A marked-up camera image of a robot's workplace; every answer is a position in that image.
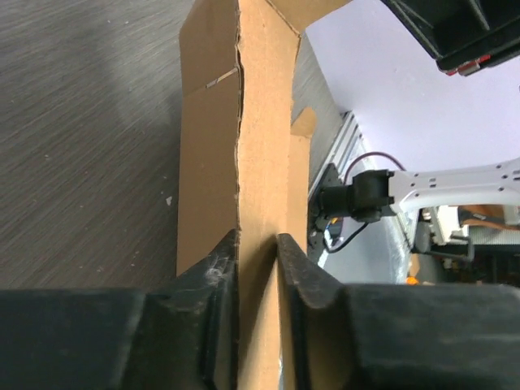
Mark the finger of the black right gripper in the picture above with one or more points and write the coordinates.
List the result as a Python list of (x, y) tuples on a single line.
[(463, 37)]

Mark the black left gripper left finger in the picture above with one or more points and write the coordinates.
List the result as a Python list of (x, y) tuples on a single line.
[(183, 336)]

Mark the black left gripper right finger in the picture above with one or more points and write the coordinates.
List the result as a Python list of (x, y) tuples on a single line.
[(393, 336)]

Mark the cardboard box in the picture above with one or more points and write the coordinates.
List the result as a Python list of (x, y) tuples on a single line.
[(244, 159)]

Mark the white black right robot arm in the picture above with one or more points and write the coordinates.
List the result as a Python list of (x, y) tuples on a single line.
[(375, 194)]

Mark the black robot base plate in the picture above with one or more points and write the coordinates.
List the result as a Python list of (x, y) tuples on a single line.
[(329, 200)]

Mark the aluminium frame rail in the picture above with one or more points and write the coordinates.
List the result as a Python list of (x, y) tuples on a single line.
[(338, 151)]

